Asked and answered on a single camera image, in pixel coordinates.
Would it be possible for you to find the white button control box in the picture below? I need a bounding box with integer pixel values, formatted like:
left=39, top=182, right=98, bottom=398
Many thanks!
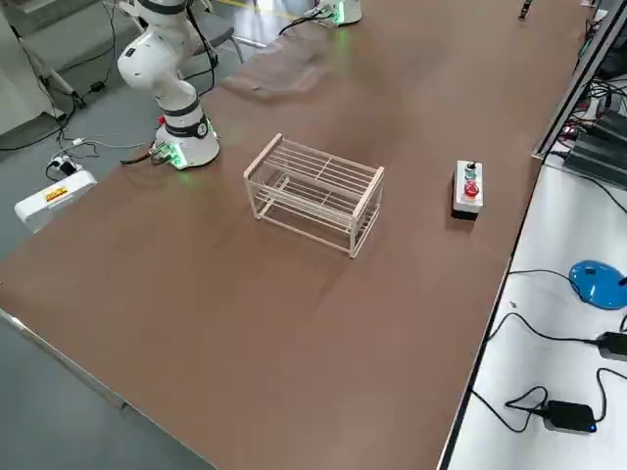
left=449, top=160, right=486, bottom=220

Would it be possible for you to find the white box yellow label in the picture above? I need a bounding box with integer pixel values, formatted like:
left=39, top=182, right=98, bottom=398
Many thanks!
left=13, top=170, right=98, bottom=235

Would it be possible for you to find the blue round pad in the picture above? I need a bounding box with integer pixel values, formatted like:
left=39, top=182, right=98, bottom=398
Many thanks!
left=568, top=259, right=627, bottom=310

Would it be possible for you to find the black ribbed power brick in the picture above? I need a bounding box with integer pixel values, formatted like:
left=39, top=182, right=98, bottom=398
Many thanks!
left=566, top=130, right=627, bottom=190
left=590, top=110, right=627, bottom=144

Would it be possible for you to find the black power adapter blue light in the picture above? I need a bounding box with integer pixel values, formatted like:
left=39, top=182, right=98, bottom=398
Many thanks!
left=542, top=399, right=598, bottom=435

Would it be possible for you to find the grey chair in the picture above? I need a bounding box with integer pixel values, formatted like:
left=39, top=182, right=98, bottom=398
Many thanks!
left=9, top=0, right=123, bottom=112

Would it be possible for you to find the white wire rack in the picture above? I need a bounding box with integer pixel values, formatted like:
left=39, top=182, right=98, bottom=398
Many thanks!
left=243, top=133, right=386, bottom=259

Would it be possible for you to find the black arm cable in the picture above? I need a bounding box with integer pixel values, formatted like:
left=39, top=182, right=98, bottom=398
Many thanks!
left=173, top=0, right=220, bottom=97

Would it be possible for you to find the white wall plug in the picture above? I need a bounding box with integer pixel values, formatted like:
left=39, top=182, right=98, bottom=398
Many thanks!
left=47, top=154, right=83, bottom=177

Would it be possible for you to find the aluminium frame post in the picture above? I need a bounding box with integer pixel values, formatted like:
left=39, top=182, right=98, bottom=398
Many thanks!
left=532, top=0, right=627, bottom=159

